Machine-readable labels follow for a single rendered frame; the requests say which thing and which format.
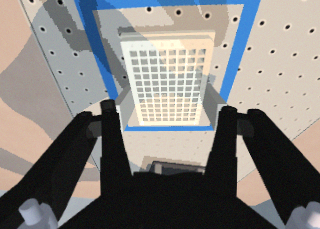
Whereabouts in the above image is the blue tape outline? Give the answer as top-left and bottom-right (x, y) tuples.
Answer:
(74, 0), (261, 131)

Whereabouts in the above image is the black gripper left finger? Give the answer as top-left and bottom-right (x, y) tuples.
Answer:
(0, 85), (144, 229)

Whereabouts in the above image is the grey flat base plate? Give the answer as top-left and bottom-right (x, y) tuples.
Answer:
(18, 0), (320, 183)

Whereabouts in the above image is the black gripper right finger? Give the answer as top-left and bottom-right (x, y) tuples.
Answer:
(191, 83), (320, 229)

